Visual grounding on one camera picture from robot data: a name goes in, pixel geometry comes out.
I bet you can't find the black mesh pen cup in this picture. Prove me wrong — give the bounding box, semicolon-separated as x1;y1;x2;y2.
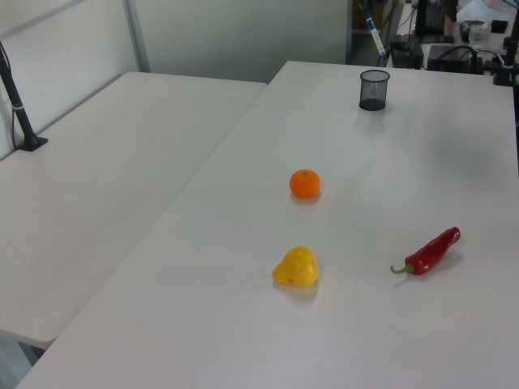
358;69;392;112

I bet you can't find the yellow pear-shaped fruit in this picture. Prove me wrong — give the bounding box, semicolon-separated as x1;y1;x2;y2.
271;245;320;288

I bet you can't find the black pole with base plate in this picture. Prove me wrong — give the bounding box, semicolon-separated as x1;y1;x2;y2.
0;39;49;152

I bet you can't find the dark box with cables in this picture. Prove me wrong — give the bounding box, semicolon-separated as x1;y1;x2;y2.
388;33;423;69

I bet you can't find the grey metal partition post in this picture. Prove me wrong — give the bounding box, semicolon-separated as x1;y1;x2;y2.
124;0;152;75

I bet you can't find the white marker pen blue cap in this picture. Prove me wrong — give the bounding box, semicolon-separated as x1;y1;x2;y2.
362;6;387;58

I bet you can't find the black camera stand clamp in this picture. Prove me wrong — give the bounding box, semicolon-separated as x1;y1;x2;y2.
491;34;519;88

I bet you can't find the black monitor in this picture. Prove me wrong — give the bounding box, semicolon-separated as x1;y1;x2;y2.
414;0;448;38

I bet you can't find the clear plastic container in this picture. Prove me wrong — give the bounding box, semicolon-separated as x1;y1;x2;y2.
459;21;493;44

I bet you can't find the red chili pepper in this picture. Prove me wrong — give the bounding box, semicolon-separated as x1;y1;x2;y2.
389;226;462;278

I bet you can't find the black flat equipment box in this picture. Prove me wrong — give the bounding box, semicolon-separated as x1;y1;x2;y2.
427;44;484;75

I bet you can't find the orange mandarin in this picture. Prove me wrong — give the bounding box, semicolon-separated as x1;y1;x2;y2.
288;169;322;200

